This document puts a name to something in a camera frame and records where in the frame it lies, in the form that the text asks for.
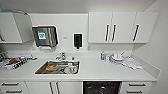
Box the chrome faucet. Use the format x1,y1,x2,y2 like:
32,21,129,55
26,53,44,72
54,51,67,62

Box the black soap dispenser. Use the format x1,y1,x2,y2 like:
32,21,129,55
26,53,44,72
72,32,84,50

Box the stack of white plates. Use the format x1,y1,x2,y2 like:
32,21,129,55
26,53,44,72
109,53,126,65

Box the white drawer unit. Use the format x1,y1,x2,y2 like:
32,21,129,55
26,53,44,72
0,80,31,94
119,80,153,94

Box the small white bottle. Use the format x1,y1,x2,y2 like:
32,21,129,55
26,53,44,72
104,53,110,63

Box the stainless steel dishwasher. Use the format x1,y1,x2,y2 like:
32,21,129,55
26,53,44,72
82,80,122,94

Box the steel paper towel dispenser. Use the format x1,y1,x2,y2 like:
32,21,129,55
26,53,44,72
31,24,59,50

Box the white plate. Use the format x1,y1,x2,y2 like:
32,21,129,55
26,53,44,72
63,65,78,75

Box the black cabinet door handle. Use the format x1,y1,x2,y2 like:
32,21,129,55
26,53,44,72
104,23,110,43
111,23,117,43
132,23,141,43

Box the grey utensil handle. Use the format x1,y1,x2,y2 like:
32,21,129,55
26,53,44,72
119,50,126,57

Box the white mug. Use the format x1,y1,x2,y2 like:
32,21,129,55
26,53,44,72
67,63,76,74

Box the white two-door base cabinet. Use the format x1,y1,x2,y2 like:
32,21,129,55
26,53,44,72
25,81,84,94

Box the stainless steel sink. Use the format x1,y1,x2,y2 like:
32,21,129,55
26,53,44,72
34,59,81,76

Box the white cups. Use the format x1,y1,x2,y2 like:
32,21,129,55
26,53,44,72
112,52,124,60

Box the container with orange sponge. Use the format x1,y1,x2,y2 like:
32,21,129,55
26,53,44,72
44,63,58,72

